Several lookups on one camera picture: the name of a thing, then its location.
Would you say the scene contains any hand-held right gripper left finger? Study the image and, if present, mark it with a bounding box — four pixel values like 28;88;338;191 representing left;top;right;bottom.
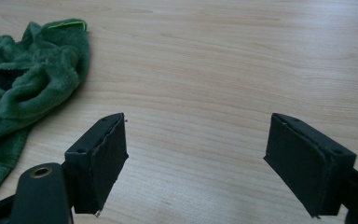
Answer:
63;112;130;217

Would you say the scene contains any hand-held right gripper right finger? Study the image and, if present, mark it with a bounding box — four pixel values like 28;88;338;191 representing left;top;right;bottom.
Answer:
263;112;358;218

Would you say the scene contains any green terry cloth towel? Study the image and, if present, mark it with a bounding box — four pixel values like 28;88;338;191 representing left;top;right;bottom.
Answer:
0;18;91;208

